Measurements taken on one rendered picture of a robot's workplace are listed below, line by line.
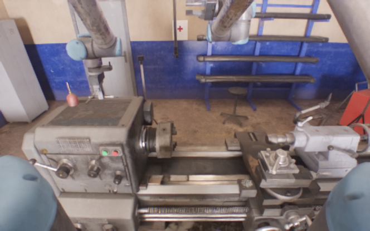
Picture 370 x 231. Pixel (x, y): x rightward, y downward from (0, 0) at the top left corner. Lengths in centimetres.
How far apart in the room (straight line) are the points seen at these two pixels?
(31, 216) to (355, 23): 58
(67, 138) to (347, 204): 112
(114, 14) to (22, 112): 261
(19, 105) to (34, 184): 428
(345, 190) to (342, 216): 3
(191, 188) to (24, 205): 115
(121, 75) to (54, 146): 336
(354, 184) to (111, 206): 127
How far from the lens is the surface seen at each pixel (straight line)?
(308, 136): 148
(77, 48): 95
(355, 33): 49
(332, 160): 165
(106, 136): 108
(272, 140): 141
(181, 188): 133
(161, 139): 119
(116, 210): 136
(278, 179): 120
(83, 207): 145
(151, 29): 410
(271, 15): 397
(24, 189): 27
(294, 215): 130
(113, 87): 460
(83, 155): 118
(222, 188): 135
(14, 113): 473
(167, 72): 423
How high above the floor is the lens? 189
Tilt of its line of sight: 30 degrees down
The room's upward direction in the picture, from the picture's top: straight up
